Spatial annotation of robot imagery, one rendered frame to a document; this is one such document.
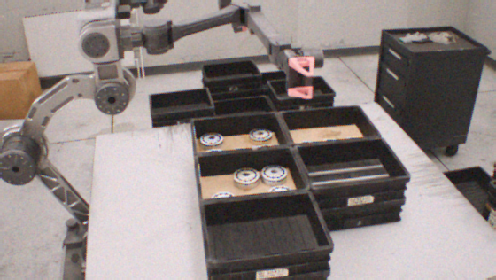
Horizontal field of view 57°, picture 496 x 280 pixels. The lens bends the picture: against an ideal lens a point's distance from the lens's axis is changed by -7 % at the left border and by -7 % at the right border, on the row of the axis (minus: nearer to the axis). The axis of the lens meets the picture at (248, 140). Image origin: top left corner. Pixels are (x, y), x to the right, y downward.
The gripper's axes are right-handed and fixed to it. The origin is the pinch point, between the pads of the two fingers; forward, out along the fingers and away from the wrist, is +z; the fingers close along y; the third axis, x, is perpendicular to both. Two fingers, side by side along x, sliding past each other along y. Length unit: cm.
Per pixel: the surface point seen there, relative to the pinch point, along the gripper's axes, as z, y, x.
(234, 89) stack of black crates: -198, 94, -19
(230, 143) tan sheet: -76, 62, 7
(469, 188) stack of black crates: -79, 117, -139
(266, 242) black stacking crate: -11, 62, 7
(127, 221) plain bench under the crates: -49, 76, 56
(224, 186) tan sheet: -46, 62, 15
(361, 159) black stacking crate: -49, 61, -45
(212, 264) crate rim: 4, 53, 28
